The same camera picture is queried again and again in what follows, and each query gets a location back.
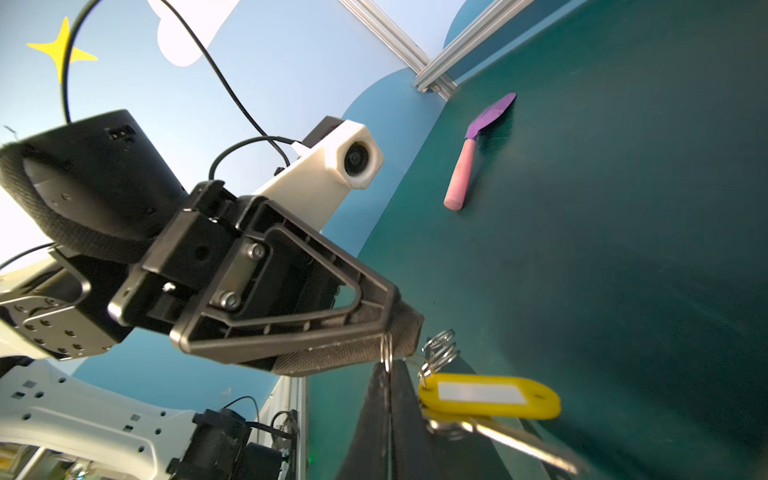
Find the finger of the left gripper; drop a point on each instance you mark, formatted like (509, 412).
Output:
(405, 333)

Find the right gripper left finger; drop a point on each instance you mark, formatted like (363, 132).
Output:
(368, 453)

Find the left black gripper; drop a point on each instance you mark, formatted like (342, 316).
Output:
(243, 279)

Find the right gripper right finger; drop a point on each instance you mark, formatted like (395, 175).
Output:
(412, 450)

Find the yellow key with keyring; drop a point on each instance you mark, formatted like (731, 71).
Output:
(457, 404)

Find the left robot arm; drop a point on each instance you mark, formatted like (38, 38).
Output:
(103, 194)

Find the purple pink toy spatula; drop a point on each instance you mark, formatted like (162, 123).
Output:
(458, 186)

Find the aluminium frame left post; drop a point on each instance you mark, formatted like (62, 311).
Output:
(389, 33)

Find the aluminium frame rear bar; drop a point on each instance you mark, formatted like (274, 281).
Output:
(493, 18)

